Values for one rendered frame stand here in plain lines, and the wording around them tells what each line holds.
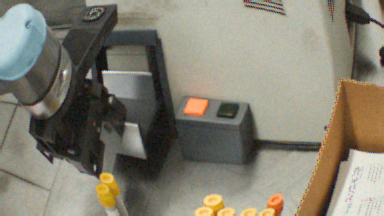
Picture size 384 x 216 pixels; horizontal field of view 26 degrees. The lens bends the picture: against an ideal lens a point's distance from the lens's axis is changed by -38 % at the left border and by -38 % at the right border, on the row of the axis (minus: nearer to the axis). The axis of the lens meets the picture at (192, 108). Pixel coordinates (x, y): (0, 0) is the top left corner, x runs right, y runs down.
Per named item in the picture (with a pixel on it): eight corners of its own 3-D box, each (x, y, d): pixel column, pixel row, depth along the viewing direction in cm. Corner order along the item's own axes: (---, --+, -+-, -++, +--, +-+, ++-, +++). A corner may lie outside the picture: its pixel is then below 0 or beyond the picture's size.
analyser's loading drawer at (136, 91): (156, 21, 128) (152, -8, 125) (214, 24, 126) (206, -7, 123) (90, 146, 114) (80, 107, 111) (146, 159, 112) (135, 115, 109)
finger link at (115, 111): (94, 133, 108) (68, 102, 100) (97, 115, 108) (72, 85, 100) (136, 142, 106) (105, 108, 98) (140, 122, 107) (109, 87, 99)
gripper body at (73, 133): (51, 165, 103) (16, 128, 92) (61, 88, 106) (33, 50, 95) (107, 183, 101) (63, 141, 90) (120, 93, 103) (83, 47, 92)
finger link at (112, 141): (108, 186, 111) (77, 158, 103) (114, 133, 113) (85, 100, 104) (134, 194, 110) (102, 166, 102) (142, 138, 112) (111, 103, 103)
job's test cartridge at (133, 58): (125, 66, 120) (120, 22, 116) (169, 68, 118) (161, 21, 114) (111, 92, 117) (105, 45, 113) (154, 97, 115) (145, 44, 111)
